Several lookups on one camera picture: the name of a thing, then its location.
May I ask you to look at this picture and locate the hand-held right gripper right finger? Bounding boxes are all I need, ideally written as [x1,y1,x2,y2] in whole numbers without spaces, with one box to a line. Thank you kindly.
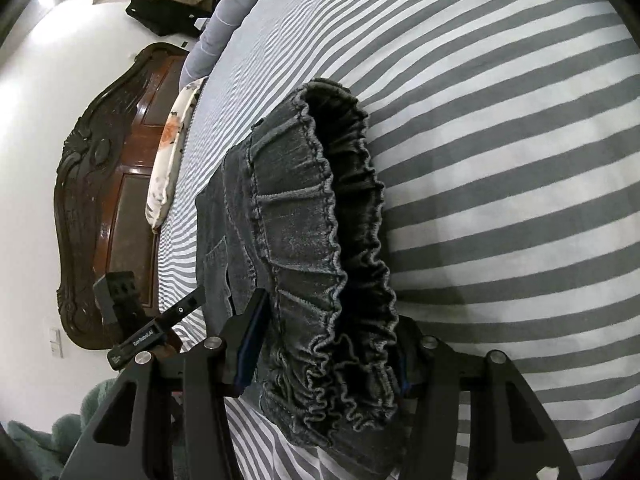
[396,316,582,480]

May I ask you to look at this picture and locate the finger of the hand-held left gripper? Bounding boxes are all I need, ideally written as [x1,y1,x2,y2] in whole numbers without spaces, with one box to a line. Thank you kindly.
[159,285,207,332]

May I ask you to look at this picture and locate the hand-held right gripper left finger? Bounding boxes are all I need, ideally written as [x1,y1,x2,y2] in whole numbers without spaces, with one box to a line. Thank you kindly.
[60,287,272,480]

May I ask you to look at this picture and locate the dark grey denim pants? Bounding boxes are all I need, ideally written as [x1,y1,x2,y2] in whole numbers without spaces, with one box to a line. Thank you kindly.
[194,77,420,479]

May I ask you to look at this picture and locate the carved dark wooden headboard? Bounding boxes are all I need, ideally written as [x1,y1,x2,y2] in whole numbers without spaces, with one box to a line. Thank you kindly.
[52,42,192,352]

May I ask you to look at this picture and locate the floral print pillow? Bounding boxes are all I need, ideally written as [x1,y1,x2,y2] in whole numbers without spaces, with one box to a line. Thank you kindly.
[144,76,211,234]

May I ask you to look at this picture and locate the teal fuzzy cloth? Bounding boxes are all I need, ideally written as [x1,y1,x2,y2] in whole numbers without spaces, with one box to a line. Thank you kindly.
[0,377,190,480]

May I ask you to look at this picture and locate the grey white striped bed sheet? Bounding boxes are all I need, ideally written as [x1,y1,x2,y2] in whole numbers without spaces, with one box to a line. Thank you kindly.
[151,0,640,480]

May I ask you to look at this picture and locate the grey rolled quilt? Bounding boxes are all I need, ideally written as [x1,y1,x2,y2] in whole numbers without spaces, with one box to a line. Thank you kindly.
[179,0,297,92]

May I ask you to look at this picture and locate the black bag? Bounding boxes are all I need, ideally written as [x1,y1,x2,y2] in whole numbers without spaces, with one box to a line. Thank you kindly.
[123,0,222,39]

